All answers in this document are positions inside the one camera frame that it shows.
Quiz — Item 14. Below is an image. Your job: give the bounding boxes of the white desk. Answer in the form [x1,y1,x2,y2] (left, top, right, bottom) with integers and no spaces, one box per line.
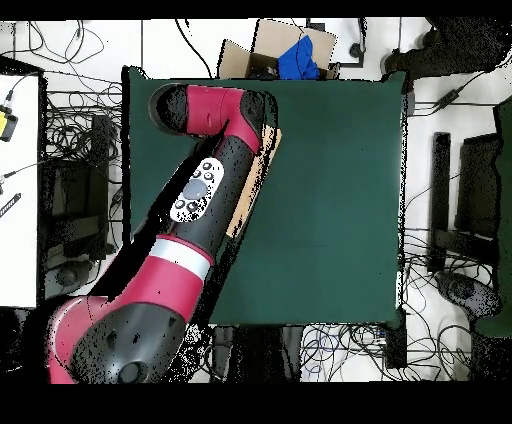
[0,73,41,309]

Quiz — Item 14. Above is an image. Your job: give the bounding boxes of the tangled black cables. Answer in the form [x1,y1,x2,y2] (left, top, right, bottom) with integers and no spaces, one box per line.
[401,227,495,381]
[300,322,388,381]
[41,89,123,161]

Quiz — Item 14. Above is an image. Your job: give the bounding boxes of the black power strip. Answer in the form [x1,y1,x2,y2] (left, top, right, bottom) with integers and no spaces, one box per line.
[384,309,408,370]

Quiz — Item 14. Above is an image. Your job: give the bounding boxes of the blue cloth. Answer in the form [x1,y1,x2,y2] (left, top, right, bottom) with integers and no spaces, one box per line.
[276,34,321,81]

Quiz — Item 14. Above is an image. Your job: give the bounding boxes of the open cardboard box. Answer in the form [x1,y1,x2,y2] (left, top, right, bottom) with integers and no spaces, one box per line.
[217,18,342,81]

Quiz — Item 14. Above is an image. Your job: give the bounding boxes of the black chair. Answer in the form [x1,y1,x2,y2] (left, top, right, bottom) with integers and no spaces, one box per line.
[41,114,123,263]
[427,131,501,273]

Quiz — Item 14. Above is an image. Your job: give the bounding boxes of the tan terry towel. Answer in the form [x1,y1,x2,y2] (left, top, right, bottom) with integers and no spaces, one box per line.
[225,125,283,239]

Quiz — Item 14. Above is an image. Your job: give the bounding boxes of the black square frame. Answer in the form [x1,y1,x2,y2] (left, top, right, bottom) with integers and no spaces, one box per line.
[305,16,368,68]

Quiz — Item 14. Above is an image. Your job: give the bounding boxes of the dark green table cloth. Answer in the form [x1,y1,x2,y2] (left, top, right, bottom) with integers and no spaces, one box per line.
[121,65,407,327]

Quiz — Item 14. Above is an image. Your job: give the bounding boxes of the person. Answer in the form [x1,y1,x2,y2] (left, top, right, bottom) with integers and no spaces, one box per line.
[381,16,512,81]

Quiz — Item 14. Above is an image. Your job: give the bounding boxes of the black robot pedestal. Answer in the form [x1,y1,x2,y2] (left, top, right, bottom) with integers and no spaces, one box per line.
[210,325,306,383]

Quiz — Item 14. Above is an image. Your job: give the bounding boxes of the yellow and black device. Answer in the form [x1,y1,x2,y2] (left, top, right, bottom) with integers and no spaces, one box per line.
[0,104,20,143]

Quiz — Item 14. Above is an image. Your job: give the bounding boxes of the black striped bar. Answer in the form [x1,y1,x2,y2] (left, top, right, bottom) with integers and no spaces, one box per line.
[0,192,22,219]

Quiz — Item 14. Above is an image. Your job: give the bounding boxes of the black power adapter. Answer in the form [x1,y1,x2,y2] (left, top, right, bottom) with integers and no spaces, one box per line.
[433,88,461,111]

